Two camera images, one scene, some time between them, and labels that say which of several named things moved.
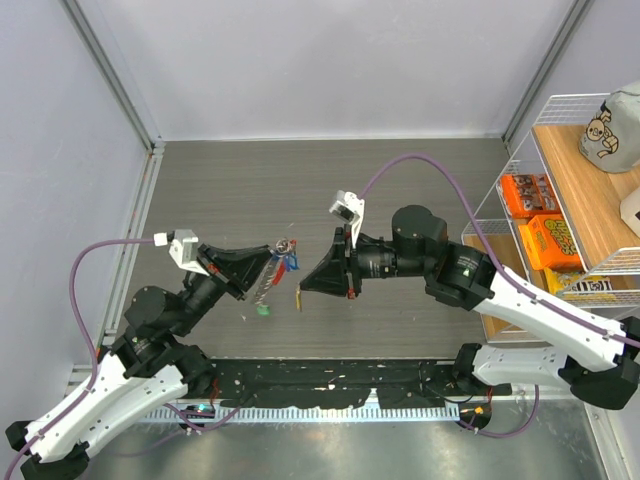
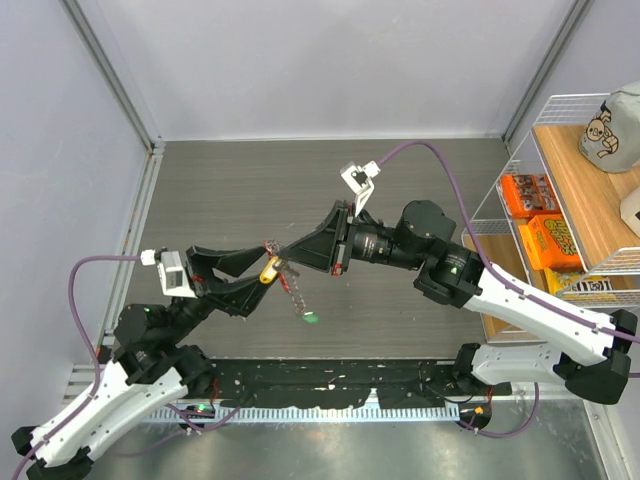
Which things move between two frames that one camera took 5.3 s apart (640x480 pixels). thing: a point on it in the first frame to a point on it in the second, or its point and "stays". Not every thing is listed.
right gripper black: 339,272 to 323,248
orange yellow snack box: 549,244 stays
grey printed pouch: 611,138 stays
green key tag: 263,310 to 310,317
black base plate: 339,383 stays
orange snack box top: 528,194 stays
